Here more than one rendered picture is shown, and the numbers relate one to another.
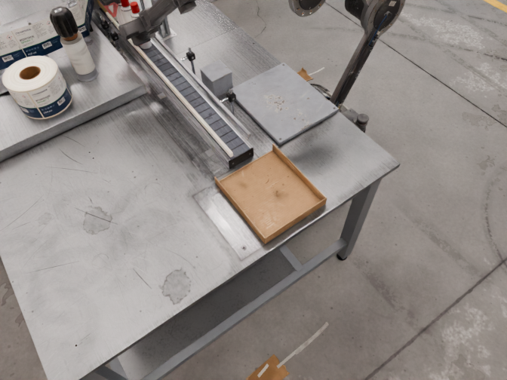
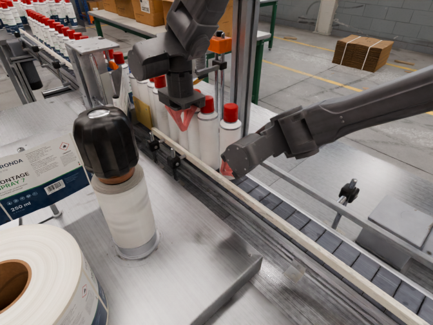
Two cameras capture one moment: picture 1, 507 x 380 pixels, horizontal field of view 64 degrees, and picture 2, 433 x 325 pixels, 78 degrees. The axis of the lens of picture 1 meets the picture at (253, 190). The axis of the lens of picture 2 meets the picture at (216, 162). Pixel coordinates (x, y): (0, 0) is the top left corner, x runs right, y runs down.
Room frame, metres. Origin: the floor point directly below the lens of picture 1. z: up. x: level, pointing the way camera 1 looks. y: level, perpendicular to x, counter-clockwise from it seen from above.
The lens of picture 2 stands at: (1.04, 0.57, 1.36)
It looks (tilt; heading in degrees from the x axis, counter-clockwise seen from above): 39 degrees down; 351
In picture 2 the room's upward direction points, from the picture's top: straight up
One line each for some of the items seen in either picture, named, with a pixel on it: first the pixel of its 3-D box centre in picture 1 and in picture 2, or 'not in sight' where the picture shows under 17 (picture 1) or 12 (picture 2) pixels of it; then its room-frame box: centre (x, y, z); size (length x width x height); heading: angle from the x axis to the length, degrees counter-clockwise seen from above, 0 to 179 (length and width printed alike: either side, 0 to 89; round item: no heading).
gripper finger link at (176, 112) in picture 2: (109, 4); (179, 111); (1.62, 0.57, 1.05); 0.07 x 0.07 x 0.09; 33
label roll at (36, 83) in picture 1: (38, 87); (22, 313); (1.25, 0.82, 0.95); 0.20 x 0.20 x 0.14
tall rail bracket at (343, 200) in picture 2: (188, 66); (338, 211); (1.38, 0.25, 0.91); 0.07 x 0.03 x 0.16; 123
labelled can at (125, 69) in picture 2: not in sight; (124, 82); (2.02, 0.76, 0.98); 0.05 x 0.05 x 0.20
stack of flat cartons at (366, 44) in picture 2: not in sight; (361, 52); (4.80, -2.25, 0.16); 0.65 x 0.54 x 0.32; 37
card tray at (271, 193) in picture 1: (269, 190); not in sight; (0.78, -0.06, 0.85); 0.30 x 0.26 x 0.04; 33
